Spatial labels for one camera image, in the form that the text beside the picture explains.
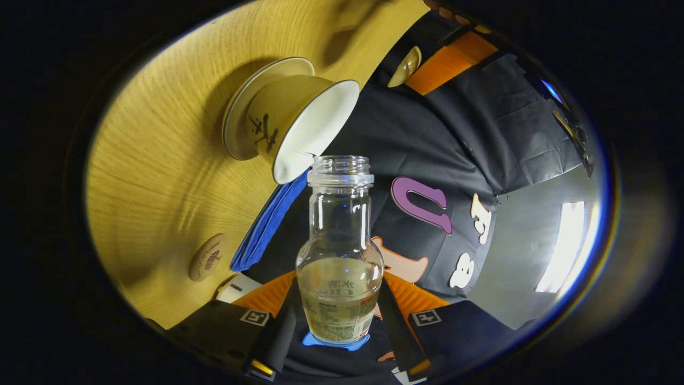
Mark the white toaster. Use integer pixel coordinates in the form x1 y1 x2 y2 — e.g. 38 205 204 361
215 273 263 303

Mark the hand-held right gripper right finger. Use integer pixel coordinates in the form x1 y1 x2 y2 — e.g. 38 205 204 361
377 272 535 381

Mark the folded blue towel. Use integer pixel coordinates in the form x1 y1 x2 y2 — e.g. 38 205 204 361
230 170 310 272

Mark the beige teacup lid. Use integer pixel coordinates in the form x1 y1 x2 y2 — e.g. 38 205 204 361
387 45 422 89

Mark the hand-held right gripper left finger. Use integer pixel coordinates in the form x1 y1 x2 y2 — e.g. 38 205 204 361
144 270 300 381

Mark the black backdrop cloth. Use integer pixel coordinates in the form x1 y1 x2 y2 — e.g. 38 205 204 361
251 11 591 385

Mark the clear plastic water bottle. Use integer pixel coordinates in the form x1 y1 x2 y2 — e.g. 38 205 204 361
296 155 385 347

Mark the round wooden coaster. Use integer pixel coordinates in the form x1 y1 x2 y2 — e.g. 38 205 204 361
188 233 229 282

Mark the beige ceramic teacup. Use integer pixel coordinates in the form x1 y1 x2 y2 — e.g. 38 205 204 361
246 75 361 185

